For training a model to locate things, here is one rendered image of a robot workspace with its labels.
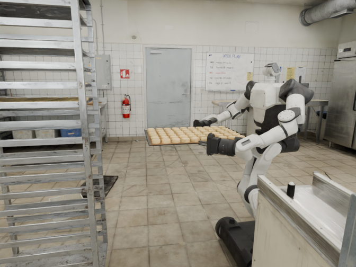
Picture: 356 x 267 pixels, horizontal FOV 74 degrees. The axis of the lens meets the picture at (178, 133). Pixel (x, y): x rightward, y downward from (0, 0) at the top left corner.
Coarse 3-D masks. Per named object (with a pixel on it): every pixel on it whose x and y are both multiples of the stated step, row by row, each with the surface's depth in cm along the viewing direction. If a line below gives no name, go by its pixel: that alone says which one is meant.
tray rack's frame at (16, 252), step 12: (84, 0) 134; (12, 216) 161; (12, 240) 164; (24, 252) 167; (36, 252) 167; (48, 252) 167; (12, 264) 156; (24, 264) 156; (36, 264) 156; (48, 264) 156; (60, 264) 156
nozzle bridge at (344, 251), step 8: (352, 200) 36; (352, 208) 36; (352, 216) 36; (352, 224) 36; (344, 232) 37; (352, 232) 36; (344, 240) 37; (352, 240) 36; (344, 248) 37; (352, 248) 36; (344, 256) 37; (352, 256) 36; (344, 264) 38; (352, 264) 36
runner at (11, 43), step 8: (0, 40) 102; (8, 40) 102; (16, 40) 103; (24, 40) 104; (32, 40) 104; (40, 48) 108; (48, 48) 108; (56, 48) 107; (64, 48) 107; (72, 48) 108
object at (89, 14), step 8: (88, 16) 144; (88, 32) 145; (96, 80) 155; (96, 88) 153; (96, 104) 156; (96, 120) 158; (96, 128) 159; (96, 144) 161; (104, 200) 172; (104, 216) 174; (104, 240) 178
